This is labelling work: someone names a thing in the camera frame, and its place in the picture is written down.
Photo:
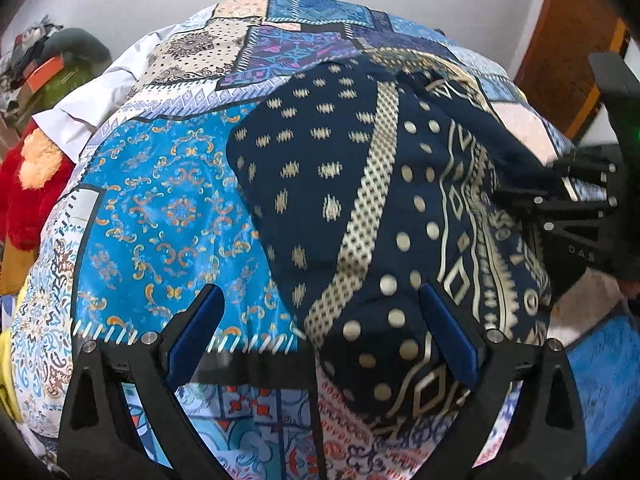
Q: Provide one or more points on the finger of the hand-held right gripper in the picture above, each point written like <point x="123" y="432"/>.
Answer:
<point x="550" y="200"/>
<point x="590" y="172"/>

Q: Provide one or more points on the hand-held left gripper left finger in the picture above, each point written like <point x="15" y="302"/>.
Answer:
<point x="200" y="330"/>

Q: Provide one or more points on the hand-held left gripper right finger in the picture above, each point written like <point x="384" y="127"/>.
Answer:
<point x="450" y="335"/>

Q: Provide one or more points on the navy patterned hooded garment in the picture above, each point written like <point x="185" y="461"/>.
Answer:
<point x="380" y="185"/>

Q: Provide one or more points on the pile of mixed clothes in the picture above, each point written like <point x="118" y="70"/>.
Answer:
<point x="20" y="55"/>

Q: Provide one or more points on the blue patchwork bedsheet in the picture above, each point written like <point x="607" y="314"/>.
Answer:
<point x="165" y="210"/>

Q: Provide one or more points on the brown wooden door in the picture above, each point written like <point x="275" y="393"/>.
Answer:
<point x="570" y="35"/>

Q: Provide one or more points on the blue mat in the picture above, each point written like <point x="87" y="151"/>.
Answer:
<point x="605" y="370"/>

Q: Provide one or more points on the yellow cloth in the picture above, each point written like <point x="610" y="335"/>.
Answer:
<point x="10" y="385"/>

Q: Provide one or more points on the mustard brown cloth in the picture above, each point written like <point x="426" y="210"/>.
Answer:
<point x="12" y="265"/>

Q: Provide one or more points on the red plush toy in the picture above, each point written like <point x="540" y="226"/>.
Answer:
<point x="30" y="195"/>

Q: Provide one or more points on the white pillow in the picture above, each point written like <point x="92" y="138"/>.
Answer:
<point x="85" y="105"/>

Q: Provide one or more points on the green bag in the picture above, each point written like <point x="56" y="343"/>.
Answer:
<point x="65" y="91"/>

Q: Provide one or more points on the orange box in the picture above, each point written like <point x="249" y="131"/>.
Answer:
<point x="45" y="72"/>

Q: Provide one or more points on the grey-green cushion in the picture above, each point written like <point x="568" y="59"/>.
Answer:
<point x="77" y="44"/>

